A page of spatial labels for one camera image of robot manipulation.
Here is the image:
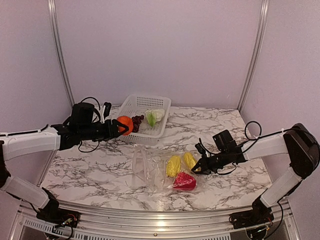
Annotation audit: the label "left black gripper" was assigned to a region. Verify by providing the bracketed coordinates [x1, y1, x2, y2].
[79, 119, 129, 143]

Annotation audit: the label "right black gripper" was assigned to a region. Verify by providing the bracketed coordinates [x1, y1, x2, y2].
[190, 149, 230, 175]

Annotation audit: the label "fake orange tomato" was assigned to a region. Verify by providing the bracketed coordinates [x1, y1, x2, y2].
[116, 115, 134, 136]

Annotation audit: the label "fake purple grapes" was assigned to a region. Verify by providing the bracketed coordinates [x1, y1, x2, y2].
[131, 115, 145, 133]

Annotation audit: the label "fake white cauliflower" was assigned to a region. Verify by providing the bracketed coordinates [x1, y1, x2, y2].
[144, 108, 165, 127]

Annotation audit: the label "clear zip top bag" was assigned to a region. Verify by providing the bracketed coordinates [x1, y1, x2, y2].
[132, 146, 204, 193]

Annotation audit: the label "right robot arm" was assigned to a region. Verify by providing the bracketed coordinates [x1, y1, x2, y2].
[191, 123, 320, 224]

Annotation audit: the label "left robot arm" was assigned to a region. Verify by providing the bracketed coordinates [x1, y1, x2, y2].
[0, 102, 131, 223]

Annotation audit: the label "fake red pepper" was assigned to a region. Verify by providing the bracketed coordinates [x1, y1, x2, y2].
[173, 172, 197, 191]

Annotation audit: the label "white plastic basket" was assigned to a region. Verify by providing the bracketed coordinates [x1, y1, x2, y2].
[117, 94, 172, 146]

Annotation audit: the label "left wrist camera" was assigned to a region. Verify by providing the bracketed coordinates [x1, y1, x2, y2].
[99, 102, 112, 124]

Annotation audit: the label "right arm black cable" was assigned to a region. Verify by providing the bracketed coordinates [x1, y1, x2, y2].
[198, 121, 320, 176]

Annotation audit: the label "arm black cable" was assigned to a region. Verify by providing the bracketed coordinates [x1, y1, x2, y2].
[198, 121, 320, 176]
[0, 96, 106, 153]

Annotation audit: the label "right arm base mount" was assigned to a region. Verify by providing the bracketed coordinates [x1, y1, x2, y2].
[229, 197, 275, 229]

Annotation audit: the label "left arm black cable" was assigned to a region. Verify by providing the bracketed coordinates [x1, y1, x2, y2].
[0, 96, 106, 153]

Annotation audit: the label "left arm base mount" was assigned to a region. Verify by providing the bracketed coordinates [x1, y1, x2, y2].
[36, 187, 80, 228]

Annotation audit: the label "aluminium front rail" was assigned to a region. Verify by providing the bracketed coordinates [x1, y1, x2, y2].
[9, 201, 301, 240]

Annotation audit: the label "left aluminium frame post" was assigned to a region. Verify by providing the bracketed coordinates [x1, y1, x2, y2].
[36, 0, 78, 188]

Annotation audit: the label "aluminium frame post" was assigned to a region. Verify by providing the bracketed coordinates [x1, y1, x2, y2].
[36, 0, 78, 188]
[237, 0, 270, 112]

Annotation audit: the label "right aluminium frame post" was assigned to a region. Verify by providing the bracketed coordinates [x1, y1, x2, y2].
[237, 0, 270, 112]

